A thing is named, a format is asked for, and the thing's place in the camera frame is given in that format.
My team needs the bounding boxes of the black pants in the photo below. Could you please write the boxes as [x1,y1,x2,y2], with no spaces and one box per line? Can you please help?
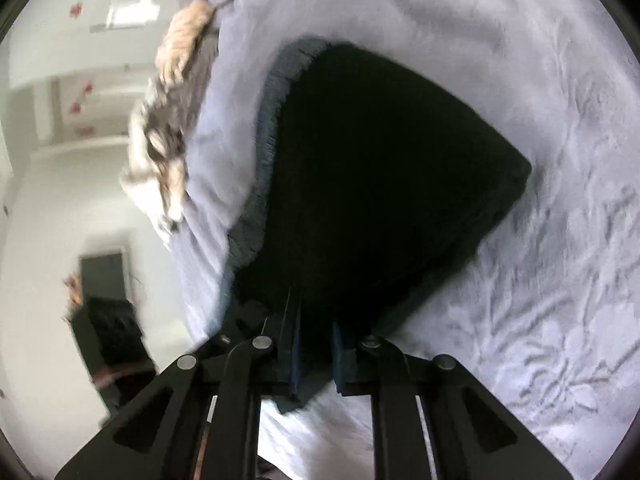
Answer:
[227,42,533,416]

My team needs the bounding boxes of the lavender quilted bedspread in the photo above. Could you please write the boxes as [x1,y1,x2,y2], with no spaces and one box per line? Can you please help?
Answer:
[167,0,640,480]

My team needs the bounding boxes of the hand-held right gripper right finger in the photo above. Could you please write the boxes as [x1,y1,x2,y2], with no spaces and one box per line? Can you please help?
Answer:
[330,320,576,480]

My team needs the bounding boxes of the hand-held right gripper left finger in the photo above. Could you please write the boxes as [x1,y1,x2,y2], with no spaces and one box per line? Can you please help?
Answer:
[52,287,303,480]

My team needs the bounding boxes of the grey garment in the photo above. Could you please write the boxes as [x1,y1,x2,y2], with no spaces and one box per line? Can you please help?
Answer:
[142,35,222,161]

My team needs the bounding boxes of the dark furniture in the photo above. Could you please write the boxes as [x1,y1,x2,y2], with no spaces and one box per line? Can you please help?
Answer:
[65,294,160,415]

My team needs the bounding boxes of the beige striped garment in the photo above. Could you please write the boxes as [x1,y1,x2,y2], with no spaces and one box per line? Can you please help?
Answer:
[155,0,217,87]
[120,110,190,248]

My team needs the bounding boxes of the white framed monitor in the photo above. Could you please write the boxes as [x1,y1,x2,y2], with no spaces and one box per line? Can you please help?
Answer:
[78,249,129,302]

